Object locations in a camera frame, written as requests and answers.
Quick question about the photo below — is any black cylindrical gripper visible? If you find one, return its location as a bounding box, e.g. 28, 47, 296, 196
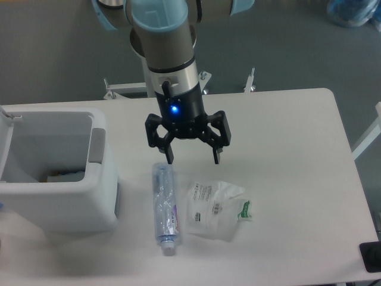
145, 82, 231, 164

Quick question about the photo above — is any white plastic wrapper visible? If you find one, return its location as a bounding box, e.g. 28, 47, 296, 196
185, 181, 252, 241

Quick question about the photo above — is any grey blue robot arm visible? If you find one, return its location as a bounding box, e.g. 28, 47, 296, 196
92, 1, 254, 163

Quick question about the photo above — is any white plastic trash can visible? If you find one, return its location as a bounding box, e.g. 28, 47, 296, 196
1, 105, 119, 232

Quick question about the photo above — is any trash inside can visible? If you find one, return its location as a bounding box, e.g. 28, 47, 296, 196
38, 170, 85, 183

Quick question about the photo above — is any clear plastic water bottle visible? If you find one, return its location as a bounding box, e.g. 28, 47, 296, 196
152, 163, 179, 256

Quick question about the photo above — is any blue plastic bag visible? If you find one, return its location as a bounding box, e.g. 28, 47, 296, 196
326, 0, 380, 28

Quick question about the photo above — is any black device at table edge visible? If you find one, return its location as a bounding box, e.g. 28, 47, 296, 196
359, 241, 380, 273

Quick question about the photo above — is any white metal robot base frame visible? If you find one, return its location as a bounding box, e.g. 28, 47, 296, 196
102, 67, 257, 100

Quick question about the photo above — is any white metal frame right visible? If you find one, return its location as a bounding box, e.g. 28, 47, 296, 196
351, 102, 380, 160

